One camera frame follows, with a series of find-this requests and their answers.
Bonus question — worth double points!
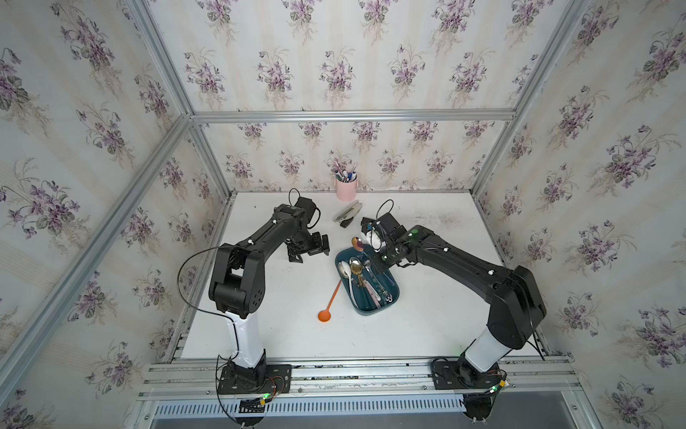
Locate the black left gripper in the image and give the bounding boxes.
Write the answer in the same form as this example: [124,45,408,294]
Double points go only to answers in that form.
[290,231,332,264]

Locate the iridescent rainbow metal spoon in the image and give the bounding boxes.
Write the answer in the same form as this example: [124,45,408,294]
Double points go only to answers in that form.
[351,237,375,264]

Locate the steel spoon green handle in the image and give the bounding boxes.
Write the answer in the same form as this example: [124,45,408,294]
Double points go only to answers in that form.
[364,260,393,304]

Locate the teal plastic storage box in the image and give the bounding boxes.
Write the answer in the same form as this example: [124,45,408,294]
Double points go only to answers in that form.
[335,248,400,316]

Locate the white plastic spoon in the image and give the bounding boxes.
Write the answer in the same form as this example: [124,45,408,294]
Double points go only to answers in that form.
[338,261,359,309]

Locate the orange plastic spoon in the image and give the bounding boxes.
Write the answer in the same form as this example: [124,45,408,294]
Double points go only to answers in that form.
[317,280,342,323]

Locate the steel spoon pink handle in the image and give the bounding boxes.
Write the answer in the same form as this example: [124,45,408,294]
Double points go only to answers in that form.
[364,279,382,309]

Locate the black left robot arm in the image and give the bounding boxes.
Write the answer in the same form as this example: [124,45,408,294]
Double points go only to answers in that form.
[208,198,330,377]

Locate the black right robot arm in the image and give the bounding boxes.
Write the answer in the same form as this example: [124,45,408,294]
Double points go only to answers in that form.
[364,223,547,374]

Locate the pink pen cup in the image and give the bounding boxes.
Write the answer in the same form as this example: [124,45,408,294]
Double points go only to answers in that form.
[335,179,357,202]

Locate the pens in cup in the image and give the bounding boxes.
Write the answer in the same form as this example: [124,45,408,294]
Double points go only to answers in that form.
[333,164,357,183]

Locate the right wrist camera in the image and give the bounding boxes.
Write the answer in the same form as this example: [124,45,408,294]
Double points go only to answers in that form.
[361,213,407,252]

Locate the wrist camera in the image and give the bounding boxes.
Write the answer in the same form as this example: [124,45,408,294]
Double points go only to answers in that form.
[295,197,322,230]
[361,213,407,252]

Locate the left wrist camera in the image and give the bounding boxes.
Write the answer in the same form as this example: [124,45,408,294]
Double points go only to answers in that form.
[295,197,322,230]

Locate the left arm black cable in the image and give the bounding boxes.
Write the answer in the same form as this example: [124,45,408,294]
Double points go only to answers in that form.
[176,246,239,366]

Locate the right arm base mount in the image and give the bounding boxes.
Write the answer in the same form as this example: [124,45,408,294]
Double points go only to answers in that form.
[431,356,507,394]

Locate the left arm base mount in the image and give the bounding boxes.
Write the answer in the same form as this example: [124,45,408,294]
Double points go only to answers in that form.
[216,363,292,395]

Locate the white slotted cable duct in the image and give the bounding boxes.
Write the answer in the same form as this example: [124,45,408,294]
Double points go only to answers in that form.
[153,394,466,420]

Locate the aluminium rail frame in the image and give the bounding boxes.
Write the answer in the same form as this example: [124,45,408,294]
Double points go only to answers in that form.
[122,353,604,429]

